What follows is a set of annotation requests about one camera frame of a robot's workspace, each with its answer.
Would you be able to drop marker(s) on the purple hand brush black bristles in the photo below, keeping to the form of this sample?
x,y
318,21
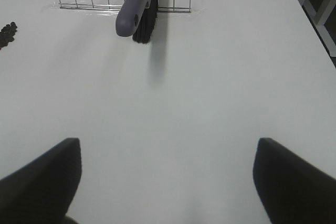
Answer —
x,y
137,18

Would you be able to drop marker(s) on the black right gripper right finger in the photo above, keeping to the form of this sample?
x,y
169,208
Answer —
x,y
292,190

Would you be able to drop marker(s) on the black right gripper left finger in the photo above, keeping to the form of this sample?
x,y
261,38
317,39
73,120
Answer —
x,y
42,190

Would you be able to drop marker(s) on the pile of coffee beans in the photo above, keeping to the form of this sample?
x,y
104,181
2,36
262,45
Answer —
x,y
7,34

